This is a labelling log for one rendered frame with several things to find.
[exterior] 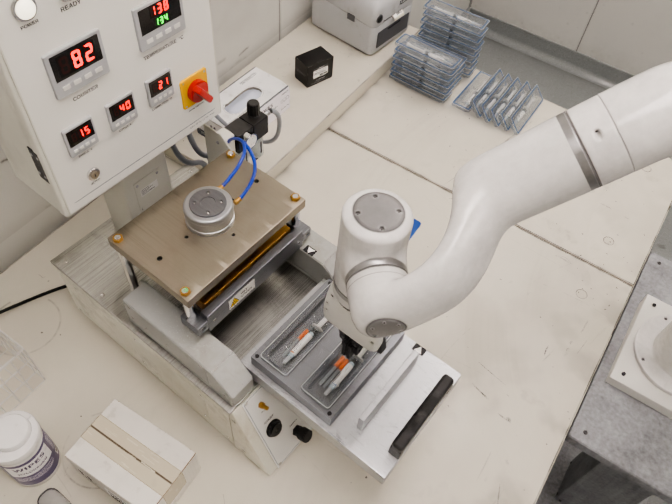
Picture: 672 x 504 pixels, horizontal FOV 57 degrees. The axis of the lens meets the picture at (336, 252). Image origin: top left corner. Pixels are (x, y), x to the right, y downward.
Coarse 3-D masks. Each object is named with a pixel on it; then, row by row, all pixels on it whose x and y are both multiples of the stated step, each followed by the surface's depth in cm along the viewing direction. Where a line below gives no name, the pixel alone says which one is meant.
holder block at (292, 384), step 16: (320, 288) 108; (304, 304) 106; (288, 320) 104; (272, 336) 102; (336, 336) 103; (400, 336) 104; (256, 352) 100; (320, 352) 101; (384, 352) 102; (272, 368) 99; (304, 368) 99; (368, 368) 100; (288, 384) 97; (352, 384) 98; (304, 400) 96; (320, 416) 96; (336, 416) 96
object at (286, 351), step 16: (320, 304) 105; (304, 320) 103; (320, 320) 103; (288, 336) 101; (304, 336) 101; (320, 336) 102; (272, 352) 99; (288, 352) 99; (304, 352) 100; (288, 368) 98
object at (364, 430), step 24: (240, 360) 102; (408, 360) 99; (432, 360) 104; (264, 384) 101; (384, 384) 101; (408, 384) 101; (432, 384) 102; (360, 408) 98; (384, 408) 98; (408, 408) 99; (336, 432) 96; (360, 432) 96; (384, 432) 96; (360, 456) 94; (384, 456) 94; (384, 480) 94
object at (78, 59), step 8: (80, 48) 78; (88, 48) 79; (64, 56) 77; (72, 56) 78; (80, 56) 79; (88, 56) 80; (96, 56) 81; (64, 64) 78; (72, 64) 78; (80, 64) 79; (64, 72) 78; (72, 72) 79
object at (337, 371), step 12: (336, 348) 100; (336, 360) 99; (348, 360) 99; (360, 360) 99; (324, 372) 98; (336, 372) 98; (348, 372) 98; (312, 384) 96; (324, 384) 97; (336, 384) 97; (348, 384) 97; (324, 396) 95; (336, 396) 96
